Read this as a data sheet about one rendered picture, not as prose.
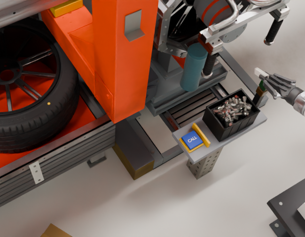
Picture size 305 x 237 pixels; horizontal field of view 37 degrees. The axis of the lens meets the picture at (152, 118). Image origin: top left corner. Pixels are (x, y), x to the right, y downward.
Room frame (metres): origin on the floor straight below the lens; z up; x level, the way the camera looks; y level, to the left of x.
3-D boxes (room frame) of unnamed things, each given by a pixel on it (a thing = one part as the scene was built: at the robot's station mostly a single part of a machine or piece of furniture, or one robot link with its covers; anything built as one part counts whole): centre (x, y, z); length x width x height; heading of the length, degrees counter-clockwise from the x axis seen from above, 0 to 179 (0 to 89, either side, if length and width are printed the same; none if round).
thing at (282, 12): (1.38, -0.42, 0.93); 0.09 x 0.05 x 0.05; 42
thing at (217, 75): (1.57, -0.08, 0.13); 0.50 x 0.36 x 0.10; 132
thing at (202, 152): (1.08, -0.32, 0.44); 0.43 x 0.17 x 0.03; 132
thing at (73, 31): (1.31, 0.38, 0.69); 0.52 x 0.17 x 0.35; 42
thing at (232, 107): (1.10, -0.34, 0.51); 0.20 x 0.14 x 0.13; 130
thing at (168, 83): (1.54, -0.04, 0.32); 0.40 x 0.30 x 0.28; 132
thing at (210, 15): (1.36, -0.20, 0.85); 0.21 x 0.14 x 0.14; 42
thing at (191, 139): (0.96, -0.19, 0.47); 0.07 x 0.07 x 0.02; 42
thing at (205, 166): (1.06, -0.29, 0.21); 0.10 x 0.10 x 0.42; 42
